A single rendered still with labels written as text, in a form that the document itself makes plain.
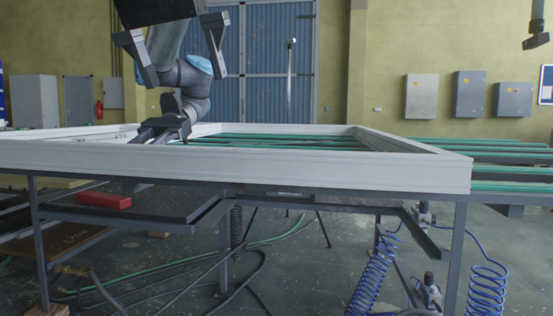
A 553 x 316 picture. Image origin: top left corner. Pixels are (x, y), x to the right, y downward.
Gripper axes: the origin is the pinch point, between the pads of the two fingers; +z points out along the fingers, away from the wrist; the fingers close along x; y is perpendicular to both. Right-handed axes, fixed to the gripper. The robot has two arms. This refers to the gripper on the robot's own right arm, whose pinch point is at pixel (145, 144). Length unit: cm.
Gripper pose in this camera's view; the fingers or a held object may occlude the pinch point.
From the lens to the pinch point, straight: 76.0
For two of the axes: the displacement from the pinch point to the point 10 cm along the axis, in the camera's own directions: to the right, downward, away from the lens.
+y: 0.4, 9.0, 4.4
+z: -1.5, 4.4, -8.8
